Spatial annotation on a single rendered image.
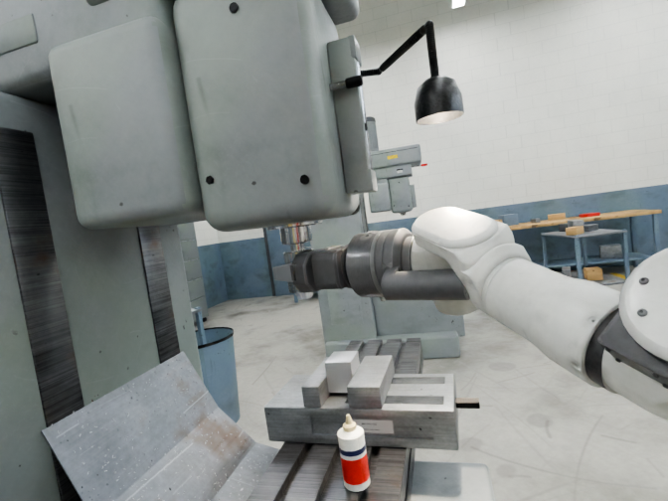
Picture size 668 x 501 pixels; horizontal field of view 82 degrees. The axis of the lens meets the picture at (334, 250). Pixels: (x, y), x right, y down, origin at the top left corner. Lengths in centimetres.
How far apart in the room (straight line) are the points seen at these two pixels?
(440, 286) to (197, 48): 42
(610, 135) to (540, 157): 102
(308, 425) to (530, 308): 52
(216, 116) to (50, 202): 33
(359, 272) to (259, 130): 22
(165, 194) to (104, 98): 15
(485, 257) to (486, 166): 675
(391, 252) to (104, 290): 53
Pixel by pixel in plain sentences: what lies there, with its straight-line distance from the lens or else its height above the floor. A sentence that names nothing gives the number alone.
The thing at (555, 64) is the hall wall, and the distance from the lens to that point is 761.
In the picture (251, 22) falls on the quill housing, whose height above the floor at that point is 156.
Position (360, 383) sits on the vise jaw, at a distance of 73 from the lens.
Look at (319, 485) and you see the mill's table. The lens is 70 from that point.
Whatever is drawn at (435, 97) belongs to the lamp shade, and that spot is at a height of 146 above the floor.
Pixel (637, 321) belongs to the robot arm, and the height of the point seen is 122.
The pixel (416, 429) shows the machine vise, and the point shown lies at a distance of 73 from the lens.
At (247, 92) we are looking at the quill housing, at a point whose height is 148.
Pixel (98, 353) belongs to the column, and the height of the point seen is 114.
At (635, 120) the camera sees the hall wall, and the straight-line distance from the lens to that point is 774.
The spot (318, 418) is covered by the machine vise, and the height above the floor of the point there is 95.
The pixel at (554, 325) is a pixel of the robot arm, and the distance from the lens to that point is 34.
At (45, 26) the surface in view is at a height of 163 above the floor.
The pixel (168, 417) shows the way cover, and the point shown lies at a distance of 86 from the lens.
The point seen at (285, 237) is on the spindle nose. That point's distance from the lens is 58.
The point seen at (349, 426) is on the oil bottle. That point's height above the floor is 100.
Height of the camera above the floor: 130
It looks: 4 degrees down
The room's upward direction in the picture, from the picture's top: 8 degrees counter-clockwise
